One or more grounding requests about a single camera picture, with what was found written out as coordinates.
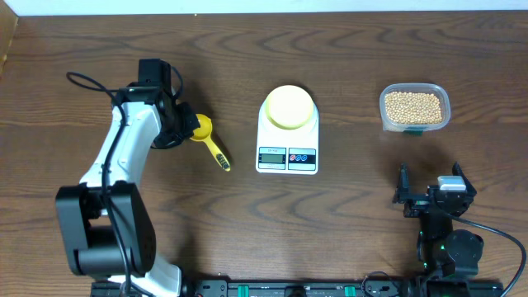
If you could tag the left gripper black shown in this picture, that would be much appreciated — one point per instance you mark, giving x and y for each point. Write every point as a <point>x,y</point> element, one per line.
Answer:
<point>191,123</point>

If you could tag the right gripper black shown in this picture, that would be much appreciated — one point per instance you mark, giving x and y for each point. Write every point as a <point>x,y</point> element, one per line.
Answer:
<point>417,205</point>

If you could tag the yellow measuring scoop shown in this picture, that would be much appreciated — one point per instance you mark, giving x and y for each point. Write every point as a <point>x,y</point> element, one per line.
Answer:
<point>203,134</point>

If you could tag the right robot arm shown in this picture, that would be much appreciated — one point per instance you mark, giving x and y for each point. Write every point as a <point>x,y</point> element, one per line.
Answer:
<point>450,256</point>

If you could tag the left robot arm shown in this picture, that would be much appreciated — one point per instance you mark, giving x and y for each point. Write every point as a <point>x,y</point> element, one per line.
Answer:
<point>106,229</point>

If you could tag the pale yellow bowl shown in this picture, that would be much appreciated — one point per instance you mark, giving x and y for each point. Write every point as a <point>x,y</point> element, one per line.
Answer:
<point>289,107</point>

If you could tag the white digital kitchen scale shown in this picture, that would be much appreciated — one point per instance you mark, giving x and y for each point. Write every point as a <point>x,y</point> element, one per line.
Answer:
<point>287,151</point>

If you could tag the clear plastic container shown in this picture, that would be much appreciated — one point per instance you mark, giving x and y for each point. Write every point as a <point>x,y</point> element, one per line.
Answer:
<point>389,125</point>

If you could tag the soybeans in container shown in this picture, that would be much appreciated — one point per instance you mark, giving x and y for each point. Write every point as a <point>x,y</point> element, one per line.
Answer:
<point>413,108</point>

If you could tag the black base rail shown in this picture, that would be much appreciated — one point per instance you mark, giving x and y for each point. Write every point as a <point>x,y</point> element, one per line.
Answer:
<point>371,287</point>

